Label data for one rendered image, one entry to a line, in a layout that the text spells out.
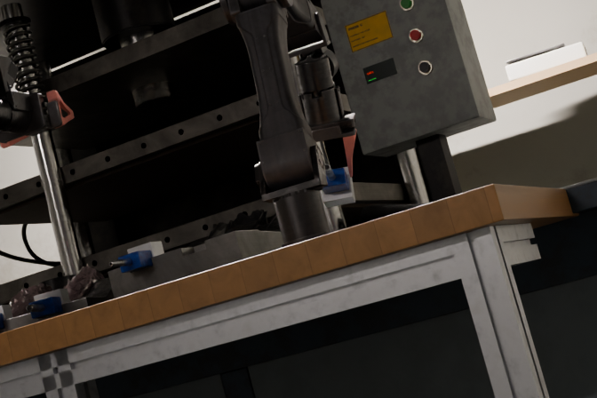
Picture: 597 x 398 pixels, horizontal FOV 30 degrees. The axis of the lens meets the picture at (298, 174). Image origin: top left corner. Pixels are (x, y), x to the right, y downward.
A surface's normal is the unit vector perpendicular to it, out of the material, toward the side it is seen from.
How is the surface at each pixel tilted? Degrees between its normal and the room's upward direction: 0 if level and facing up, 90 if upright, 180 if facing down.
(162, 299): 90
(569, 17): 90
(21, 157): 90
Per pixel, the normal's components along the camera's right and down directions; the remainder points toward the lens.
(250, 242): 0.87, -0.29
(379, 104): -0.41, -0.02
